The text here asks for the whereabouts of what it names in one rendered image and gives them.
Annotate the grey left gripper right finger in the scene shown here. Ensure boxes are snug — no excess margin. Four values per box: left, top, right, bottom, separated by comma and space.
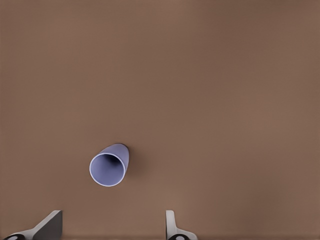
165, 209, 198, 240

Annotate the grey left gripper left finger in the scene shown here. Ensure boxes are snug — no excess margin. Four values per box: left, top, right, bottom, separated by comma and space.
1, 209, 63, 240

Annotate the purple cup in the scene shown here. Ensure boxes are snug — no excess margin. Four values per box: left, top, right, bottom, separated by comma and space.
89, 143, 131, 187

